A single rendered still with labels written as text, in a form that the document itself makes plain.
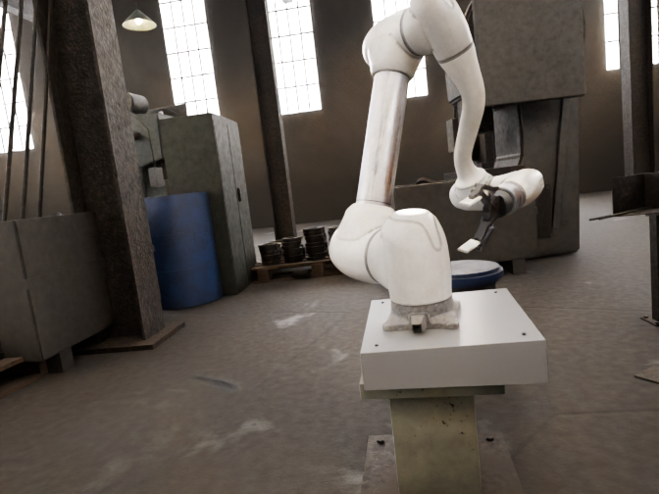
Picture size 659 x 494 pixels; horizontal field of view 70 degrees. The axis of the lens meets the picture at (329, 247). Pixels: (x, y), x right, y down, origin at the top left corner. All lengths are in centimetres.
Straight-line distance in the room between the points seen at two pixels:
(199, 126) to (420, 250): 312
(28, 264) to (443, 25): 219
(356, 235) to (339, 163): 1000
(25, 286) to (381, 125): 196
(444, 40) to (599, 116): 1100
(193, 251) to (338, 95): 811
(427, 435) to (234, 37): 1139
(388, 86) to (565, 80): 286
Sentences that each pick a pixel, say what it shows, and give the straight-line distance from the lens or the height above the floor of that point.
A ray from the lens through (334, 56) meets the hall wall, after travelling 1160.
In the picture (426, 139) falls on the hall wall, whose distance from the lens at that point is 1129.
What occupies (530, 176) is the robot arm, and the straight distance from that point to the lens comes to 156.
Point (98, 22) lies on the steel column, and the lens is 321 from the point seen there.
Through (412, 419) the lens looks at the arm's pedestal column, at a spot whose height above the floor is 23.
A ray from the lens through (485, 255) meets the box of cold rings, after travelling 368.
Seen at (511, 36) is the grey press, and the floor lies 174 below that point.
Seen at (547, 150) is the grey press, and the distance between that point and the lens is 432.
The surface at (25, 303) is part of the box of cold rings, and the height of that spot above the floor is 41.
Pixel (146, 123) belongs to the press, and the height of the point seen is 215.
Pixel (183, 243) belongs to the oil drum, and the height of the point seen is 50.
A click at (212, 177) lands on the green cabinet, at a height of 98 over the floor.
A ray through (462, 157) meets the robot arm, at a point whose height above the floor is 85.
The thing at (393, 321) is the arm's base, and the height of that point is 46.
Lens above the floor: 81
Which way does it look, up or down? 7 degrees down
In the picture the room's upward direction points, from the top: 7 degrees counter-clockwise
